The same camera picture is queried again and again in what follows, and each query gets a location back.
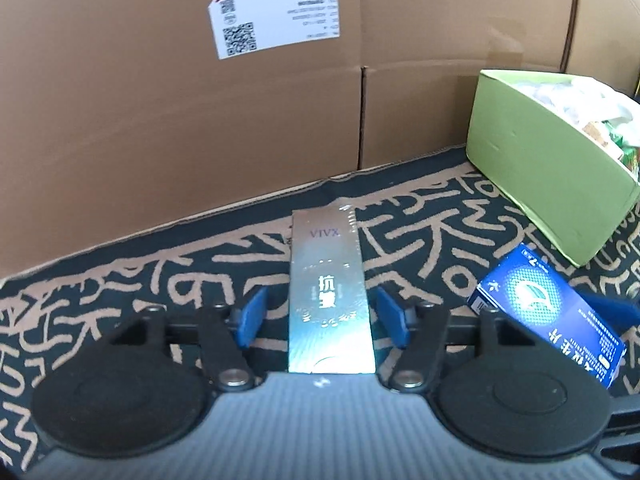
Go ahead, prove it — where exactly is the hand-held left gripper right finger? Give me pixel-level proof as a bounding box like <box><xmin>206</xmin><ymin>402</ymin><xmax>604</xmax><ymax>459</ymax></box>
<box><xmin>375</xmin><ymin>286</ymin><xmax>543</xmax><ymax>393</ymax></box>

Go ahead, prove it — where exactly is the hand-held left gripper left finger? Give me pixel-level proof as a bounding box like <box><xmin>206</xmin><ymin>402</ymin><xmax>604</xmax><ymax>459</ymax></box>
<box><xmin>102</xmin><ymin>287</ymin><xmax>268</xmax><ymax>393</ymax></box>

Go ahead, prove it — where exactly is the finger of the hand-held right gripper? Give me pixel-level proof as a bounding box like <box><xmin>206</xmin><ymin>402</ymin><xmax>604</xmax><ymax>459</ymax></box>
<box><xmin>597</xmin><ymin>392</ymin><xmax>640</xmax><ymax>478</ymax></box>
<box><xmin>585</xmin><ymin>292</ymin><xmax>640</xmax><ymax>333</ymax></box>

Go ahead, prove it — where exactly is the silver box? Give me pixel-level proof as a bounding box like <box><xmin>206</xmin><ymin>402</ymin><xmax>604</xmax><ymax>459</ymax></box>
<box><xmin>287</xmin><ymin>204</ymin><xmax>377</xmax><ymax>375</ymax></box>

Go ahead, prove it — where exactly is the blue medicine box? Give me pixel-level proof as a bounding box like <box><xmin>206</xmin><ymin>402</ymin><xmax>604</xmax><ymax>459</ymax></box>
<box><xmin>466</xmin><ymin>242</ymin><xmax>629</xmax><ymax>391</ymax></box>

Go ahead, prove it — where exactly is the green and white box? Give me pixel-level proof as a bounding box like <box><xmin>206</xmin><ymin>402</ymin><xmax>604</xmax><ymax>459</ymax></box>
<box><xmin>602</xmin><ymin>120</ymin><xmax>640</xmax><ymax>181</ymax></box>

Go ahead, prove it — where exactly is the green shoe box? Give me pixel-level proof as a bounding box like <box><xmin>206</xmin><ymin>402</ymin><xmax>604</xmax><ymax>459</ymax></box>
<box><xmin>466</xmin><ymin>70</ymin><xmax>640</xmax><ymax>268</ymax></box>

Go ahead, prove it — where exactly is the black patterned mat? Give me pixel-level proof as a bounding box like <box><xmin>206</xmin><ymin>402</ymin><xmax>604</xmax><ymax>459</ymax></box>
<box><xmin>0</xmin><ymin>142</ymin><xmax>640</xmax><ymax>480</ymax></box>

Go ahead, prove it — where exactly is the large brown cardboard box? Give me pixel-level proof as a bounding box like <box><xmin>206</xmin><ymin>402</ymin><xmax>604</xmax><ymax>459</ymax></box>
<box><xmin>0</xmin><ymin>0</ymin><xmax>640</xmax><ymax>281</ymax></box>

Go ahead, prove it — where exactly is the white shipping label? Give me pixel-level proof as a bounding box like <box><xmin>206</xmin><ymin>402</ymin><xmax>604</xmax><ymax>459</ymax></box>
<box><xmin>207</xmin><ymin>0</ymin><xmax>340</xmax><ymax>61</ymax></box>

